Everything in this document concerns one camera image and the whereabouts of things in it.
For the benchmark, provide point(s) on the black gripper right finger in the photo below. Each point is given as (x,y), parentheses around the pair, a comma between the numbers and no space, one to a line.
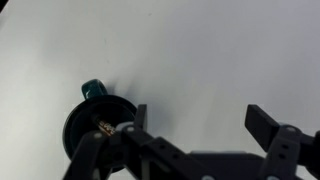
(286,146)

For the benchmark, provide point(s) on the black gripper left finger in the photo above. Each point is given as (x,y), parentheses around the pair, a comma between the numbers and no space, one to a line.
(150,153)

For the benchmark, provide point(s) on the orange Expo marker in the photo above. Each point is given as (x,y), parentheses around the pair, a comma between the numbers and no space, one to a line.
(106,126)

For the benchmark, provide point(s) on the dark green enamel mug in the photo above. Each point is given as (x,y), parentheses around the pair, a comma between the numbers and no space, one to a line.
(95,87)

